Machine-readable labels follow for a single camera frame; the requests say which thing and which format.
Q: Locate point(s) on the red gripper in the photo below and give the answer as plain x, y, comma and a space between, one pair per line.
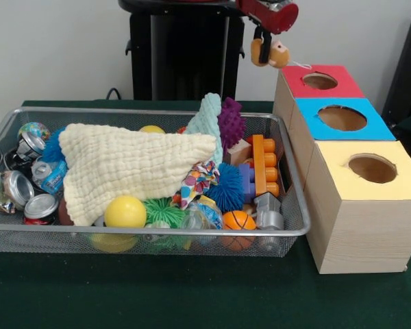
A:
270, 17

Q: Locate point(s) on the tan monkey plush toy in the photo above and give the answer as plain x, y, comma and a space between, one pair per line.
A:
280, 55

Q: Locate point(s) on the cream waffle cloth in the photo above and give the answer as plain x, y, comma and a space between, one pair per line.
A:
130, 164

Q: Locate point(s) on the wooden box with three holes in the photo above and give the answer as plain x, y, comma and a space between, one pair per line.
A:
363, 233

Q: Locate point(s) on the clear mesh bin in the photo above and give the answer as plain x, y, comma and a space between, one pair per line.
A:
7, 241

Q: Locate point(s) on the purple spiky toy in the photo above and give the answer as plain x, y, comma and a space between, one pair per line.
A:
231, 125

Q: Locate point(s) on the light teal waffle cloth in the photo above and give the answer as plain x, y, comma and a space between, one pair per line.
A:
207, 114

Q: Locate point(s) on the orange building block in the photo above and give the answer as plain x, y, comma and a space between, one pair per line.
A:
259, 164

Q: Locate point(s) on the black chair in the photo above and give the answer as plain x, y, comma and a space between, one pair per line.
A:
407, 68

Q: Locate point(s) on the blue spiky ball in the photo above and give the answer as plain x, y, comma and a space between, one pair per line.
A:
227, 188

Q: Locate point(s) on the orange toy basketball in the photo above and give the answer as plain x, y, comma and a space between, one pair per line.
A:
239, 221

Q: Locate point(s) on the green spiky ball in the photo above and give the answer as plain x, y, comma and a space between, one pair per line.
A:
162, 210

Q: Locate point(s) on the large yellow ball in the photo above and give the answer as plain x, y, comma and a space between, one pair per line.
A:
125, 212

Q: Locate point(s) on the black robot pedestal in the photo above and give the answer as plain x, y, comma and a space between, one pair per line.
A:
192, 51

